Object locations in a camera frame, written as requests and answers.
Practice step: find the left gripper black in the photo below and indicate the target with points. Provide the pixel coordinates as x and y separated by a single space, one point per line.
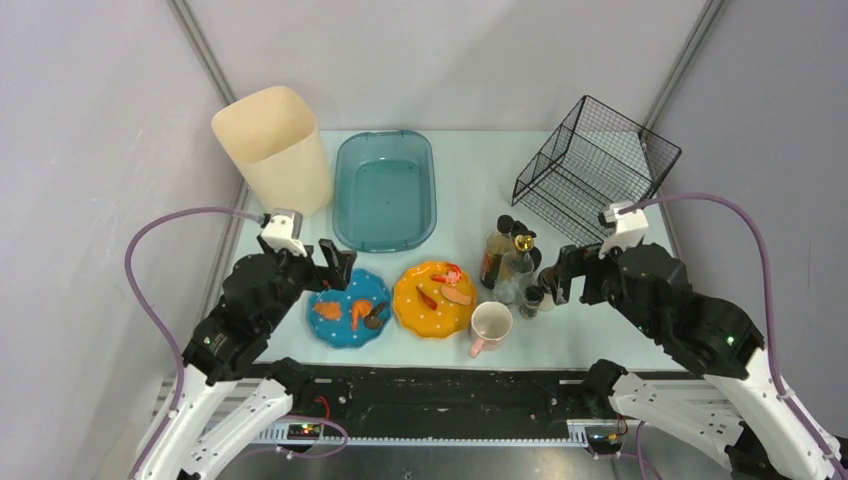
317 269

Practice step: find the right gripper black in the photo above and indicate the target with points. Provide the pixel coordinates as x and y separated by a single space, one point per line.
589 277

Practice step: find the clear glass bottle gold stopper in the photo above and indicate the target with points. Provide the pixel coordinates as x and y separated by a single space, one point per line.
515 271

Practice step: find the white granule shaker black lid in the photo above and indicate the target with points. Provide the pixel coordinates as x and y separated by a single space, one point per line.
536 257
519 228

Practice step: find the dark sauce bottle red label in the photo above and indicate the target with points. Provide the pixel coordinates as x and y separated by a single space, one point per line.
498 244

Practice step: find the black wire rack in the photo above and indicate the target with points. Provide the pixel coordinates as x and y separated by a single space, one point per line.
596 156

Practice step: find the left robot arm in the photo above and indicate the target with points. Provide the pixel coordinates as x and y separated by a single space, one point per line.
256 296

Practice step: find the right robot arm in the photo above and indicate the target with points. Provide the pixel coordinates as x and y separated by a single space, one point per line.
709 337

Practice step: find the small pepper shaker black lid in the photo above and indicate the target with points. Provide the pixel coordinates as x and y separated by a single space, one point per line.
531 301

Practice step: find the orange chicken drumstick toy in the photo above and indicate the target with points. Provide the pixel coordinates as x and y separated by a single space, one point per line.
360 311

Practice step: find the orange shredded food piece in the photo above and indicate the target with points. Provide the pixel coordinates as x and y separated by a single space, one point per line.
331 311

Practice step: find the blue polka dot plate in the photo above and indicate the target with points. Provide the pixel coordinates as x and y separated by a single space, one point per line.
364 284

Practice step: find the teal transparent plastic tub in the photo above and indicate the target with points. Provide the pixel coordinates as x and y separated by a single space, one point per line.
385 194

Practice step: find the pink ceramic mug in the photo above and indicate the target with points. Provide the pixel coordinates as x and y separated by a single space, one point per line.
491 323

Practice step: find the red chili pepper toy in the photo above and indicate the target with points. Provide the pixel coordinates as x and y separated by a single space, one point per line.
426 299

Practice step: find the red shrimp toy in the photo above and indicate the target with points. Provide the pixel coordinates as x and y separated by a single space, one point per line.
452 276

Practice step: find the pink salmon slice toy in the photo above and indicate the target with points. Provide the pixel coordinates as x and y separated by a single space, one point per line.
455 296

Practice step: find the orange polka dot plate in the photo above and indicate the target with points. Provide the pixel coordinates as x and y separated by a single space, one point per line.
414 316

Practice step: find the cream plastic waste bin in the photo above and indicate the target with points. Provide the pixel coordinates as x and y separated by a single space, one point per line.
273 138

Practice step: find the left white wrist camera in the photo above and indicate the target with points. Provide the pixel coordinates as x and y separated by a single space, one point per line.
280 231

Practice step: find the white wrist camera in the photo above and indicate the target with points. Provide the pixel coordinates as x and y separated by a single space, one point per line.
280 231
625 227

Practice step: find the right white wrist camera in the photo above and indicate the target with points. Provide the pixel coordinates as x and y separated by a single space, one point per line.
625 227

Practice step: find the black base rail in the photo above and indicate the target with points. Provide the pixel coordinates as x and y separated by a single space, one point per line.
449 404

